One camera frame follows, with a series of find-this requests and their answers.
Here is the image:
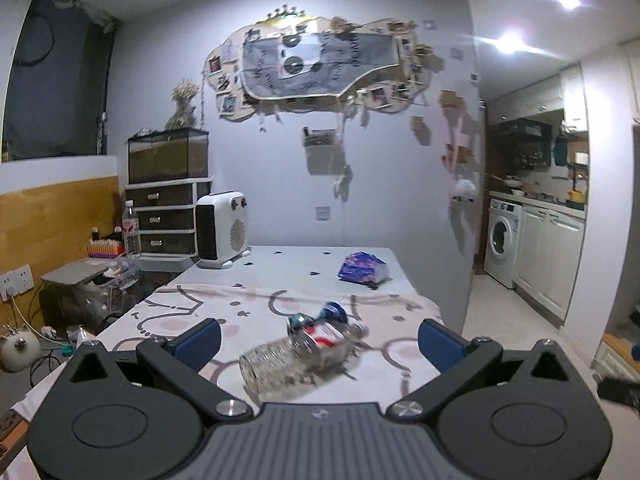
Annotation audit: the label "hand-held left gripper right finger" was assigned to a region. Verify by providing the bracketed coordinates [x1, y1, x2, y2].
[387, 319, 586, 418]

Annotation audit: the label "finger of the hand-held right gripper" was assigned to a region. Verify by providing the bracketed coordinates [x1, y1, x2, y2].
[597, 376, 640, 405]

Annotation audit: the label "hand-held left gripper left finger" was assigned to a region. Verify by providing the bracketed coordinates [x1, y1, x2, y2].
[55, 317, 253, 419]

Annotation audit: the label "clear ribbed plastic bottle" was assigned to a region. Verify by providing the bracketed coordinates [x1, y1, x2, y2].
[239, 337, 323, 404]

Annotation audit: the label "red label plastic bottle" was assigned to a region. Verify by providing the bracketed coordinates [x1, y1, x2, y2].
[291, 321, 369, 376]

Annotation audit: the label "crushed blue can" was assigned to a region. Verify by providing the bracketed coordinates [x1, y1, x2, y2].
[286, 301, 349, 338]

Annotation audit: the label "white printed tablecloth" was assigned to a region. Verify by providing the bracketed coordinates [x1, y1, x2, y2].
[10, 245, 446, 480]

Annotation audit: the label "clear plastic desk organizer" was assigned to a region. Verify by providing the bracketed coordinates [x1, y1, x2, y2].
[75, 260, 142, 322]

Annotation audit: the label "blue snack packet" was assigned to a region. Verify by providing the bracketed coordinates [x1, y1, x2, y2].
[338, 251, 392, 287]

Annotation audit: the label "white fan heater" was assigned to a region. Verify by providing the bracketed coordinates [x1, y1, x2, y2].
[195, 190, 250, 270]

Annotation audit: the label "white washing machine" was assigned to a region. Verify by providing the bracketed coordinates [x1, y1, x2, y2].
[485, 198, 524, 290]

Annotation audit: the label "white drawer cabinet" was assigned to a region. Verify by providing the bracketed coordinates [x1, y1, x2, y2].
[124, 177, 214, 259]

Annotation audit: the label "red label water bottle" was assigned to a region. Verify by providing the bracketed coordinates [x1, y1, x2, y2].
[122, 200, 143, 260]

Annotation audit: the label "box of coloured pens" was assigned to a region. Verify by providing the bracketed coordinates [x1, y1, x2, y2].
[87, 237, 126, 260]

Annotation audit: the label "white kitchen base cabinets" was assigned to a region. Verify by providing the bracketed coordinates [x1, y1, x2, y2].
[514, 204, 587, 328]

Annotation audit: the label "grey laptop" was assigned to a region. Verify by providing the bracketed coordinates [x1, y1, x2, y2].
[41, 259, 109, 287]

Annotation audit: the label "glass terrarium tank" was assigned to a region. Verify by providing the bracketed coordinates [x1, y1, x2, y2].
[127, 128, 210, 185]

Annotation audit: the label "black range hood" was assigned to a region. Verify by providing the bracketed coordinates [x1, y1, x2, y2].
[487, 118, 554, 142]

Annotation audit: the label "dried flower bouquet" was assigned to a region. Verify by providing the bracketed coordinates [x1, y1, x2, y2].
[165, 78, 202, 131]

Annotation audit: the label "dark window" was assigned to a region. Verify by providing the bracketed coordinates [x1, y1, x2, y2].
[2, 0, 120, 164]

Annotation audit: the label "white plush wall ornament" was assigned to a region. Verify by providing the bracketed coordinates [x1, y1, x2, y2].
[452, 178, 476, 204]

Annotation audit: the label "white wall socket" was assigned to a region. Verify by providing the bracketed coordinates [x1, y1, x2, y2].
[0, 266, 35, 302]

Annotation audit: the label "hanging wall pocket holder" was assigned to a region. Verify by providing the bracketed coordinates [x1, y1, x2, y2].
[301, 127, 347, 177]

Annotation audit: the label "white kitchen wall cabinets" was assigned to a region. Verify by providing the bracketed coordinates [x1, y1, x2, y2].
[479, 62, 589, 128]

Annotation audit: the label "cloud-shaped photo wall board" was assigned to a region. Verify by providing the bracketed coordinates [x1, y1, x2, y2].
[202, 4, 434, 124]

